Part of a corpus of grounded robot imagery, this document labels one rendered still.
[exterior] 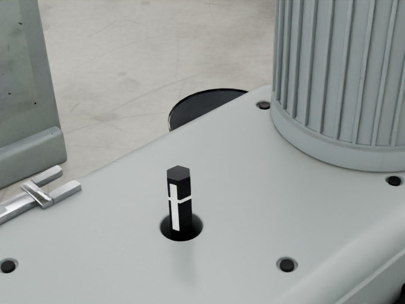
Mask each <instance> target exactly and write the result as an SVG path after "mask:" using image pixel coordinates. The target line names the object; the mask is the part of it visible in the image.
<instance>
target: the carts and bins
mask: <svg viewBox="0 0 405 304"><path fill-rule="evenodd" d="M247 92H248V91H246V90H240V89H230V88H219V89H208V90H204V91H200V92H197V93H194V94H191V95H189V96H187V97H185V98H183V99H182V100H180V101H179V102H178V103H176V105H175V106H174V107H173V108H172V110H171V111H170V113H169V117H170V116H171V117H170V121H169V117H168V122H169V125H170V128H169V132H171V131H173V130H175V129H177V128H179V127H181V126H182V125H185V124H187V123H188V122H191V121H193V120H194V119H197V118H199V117H200V116H203V115H205V114H206V113H209V112H210V111H212V110H214V109H216V108H218V107H220V106H222V105H224V104H226V103H228V102H230V101H232V100H234V99H236V98H238V97H240V96H242V95H243V94H245V93H247Z"/></svg>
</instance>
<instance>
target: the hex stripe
mask: <svg viewBox="0 0 405 304"><path fill-rule="evenodd" d="M170 191H171V208H172V225H173V229H175V230H178V231H179V221H178V203H177V186H176V185H172V184H170Z"/></svg>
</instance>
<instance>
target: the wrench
mask: <svg viewBox="0 0 405 304"><path fill-rule="evenodd" d="M62 175H63V172H62V169H61V168H60V167H59V166H58V165H56V166H54V167H52V168H50V169H48V170H46V171H44V172H42V173H40V174H38V175H36V176H34V177H32V178H30V180H29V181H27V182H25V183H23V184H21V185H20V188H21V190H22V192H20V193H18V194H16V195H14V196H12V197H10V198H9V199H7V200H5V201H3V202H1V203H0V224H2V223H4V222H6V221H8V220H10V219H12V218H13V217H15V216H17V215H19V214H21V213H22V212H25V211H27V210H28V209H30V208H32V207H34V206H35V205H36V204H37V205H38V206H39V207H41V208H42V209H46V208H47V207H50V206H52V205H53V204H54V205H55V204H57V203H59V202H61V201H63V200H64V199H66V198H68V197H70V196H71V195H74V194H76V193H77V192H79V191H81V190H82V189H81V184H80V183H78V182H77V181H76V180H73V181H70V182H69V183H67V184H65V185H63V186H61V187H59V188H57V189H55V190H53V191H51V192H49V193H48V194H46V193H44V192H43V191H42V190H41V189H40V188H41V187H43V186H45V185H47V184H48V183H51V182H53V181H54V180H57V179H58V178H60V177H61V176H62Z"/></svg>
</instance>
